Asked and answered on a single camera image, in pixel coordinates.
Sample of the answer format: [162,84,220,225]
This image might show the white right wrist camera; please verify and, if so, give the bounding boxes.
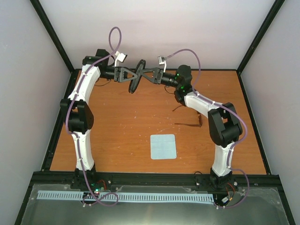
[157,56,167,73]

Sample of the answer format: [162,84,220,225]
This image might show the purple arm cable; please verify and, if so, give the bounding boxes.
[65,26,122,207]
[165,48,249,210]

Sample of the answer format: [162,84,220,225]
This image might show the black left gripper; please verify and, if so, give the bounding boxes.
[100,66,140,83]

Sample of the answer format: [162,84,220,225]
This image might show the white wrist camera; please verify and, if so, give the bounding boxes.
[157,56,167,73]
[114,51,127,67]

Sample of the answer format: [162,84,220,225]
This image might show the brown sunglasses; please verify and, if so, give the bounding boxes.
[175,111,203,128]

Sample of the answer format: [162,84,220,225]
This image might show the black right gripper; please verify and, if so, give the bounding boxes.
[139,68,180,89]

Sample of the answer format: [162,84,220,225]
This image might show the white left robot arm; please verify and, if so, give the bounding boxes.
[60,49,137,189]

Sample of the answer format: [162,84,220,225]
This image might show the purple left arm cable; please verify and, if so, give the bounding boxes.
[65,26,122,207]

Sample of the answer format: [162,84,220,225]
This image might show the light blue cleaning cloth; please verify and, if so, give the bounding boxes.
[150,134,177,160]

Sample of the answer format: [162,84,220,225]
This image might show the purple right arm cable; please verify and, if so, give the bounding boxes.
[165,48,249,210]

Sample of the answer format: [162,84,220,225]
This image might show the black glasses case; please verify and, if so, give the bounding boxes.
[127,59,147,94]

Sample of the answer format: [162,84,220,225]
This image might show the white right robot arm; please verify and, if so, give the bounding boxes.
[138,65,243,189]

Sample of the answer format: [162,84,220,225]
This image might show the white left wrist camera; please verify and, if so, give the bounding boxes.
[114,51,127,67]

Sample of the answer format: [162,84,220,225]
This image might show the light blue cable duct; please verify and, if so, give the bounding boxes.
[36,190,214,204]

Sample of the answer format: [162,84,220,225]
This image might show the black aluminium frame rail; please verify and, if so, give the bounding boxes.
[30,171,281,190]

